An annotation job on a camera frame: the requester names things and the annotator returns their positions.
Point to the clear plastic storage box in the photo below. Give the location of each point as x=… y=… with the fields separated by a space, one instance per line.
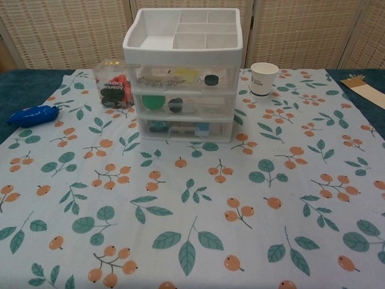
x=224 y=79

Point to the white plastic drawer organizer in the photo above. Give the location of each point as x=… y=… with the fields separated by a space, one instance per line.
x=180 y=55

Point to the blue small block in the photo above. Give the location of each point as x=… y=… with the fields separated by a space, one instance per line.
x=204 y=128

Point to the black and grey round disc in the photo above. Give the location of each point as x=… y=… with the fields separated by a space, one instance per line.
x=175 y=105

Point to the green round disc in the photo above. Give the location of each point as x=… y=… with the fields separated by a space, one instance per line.
x=153 y=102

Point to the floral fruit print tablecloth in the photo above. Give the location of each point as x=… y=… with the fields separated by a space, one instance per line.
x=192 y=210

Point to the black round cap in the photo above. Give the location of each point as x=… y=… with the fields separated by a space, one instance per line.
x=210 y=80

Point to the clear box with red contents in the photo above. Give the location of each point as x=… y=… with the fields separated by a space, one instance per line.
x=114 y=90

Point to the white paper cup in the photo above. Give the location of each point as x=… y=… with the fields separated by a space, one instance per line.
x=263 y=79

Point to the blue snack packet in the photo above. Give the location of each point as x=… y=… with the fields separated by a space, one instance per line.
x=30 y=115

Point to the woven folding screen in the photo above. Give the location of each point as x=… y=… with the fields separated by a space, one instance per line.
x=60 y=30

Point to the brown and cream bookmark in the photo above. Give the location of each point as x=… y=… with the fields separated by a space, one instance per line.
x=370 y=93

